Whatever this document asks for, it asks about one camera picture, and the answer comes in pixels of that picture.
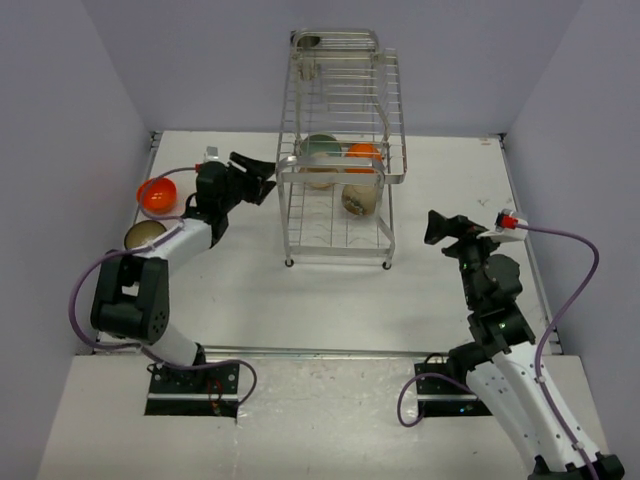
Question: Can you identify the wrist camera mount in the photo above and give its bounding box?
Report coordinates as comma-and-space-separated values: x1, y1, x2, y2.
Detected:
195, 146, 220, 171
478, 209, 528, 243

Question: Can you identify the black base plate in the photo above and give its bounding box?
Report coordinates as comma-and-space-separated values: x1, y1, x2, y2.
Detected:
144, 363, 240, 419
414, 353, 491, 418

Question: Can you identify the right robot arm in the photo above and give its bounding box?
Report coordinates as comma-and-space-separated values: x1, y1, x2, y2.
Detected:
424, 210, 625, 479

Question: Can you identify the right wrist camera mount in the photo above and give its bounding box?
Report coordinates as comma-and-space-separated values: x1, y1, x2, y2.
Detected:
478, 209, 528, 243

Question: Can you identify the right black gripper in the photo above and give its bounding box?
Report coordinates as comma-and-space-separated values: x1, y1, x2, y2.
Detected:
424, 210, 510, 307

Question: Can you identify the metal two-tier dish rack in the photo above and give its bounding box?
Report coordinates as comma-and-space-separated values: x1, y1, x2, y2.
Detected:
276, 28, 408, 270

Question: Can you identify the orange bowl on table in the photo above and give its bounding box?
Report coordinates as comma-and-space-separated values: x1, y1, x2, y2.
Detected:
136, 177, 177, 215

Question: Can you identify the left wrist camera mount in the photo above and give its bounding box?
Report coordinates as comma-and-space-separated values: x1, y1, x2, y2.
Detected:
195, 146, 220, 171

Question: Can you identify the metal utensil cup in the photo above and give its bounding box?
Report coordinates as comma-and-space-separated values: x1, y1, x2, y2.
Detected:
294, 35, 321, 81

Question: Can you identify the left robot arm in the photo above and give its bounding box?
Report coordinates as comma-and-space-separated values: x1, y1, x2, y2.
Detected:
90, 152, 276, 393

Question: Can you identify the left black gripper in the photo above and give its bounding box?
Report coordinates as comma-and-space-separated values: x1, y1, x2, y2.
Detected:
219, 153, 281, 213

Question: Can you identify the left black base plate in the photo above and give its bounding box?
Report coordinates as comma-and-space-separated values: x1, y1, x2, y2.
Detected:
144, 363, 240, 419

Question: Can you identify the orange bowl in rack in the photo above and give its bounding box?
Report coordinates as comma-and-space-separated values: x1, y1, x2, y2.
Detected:
344, 143, 383, 174

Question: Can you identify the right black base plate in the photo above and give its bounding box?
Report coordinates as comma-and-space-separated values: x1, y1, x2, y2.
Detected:
414, 353, 491, 418

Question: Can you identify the green bowl in rack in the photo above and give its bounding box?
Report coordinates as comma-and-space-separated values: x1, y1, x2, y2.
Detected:
300, 133, 342, 157

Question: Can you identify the cream beige bowl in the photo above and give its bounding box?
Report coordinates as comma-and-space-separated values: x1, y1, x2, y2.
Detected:
298, 151, 339, 190

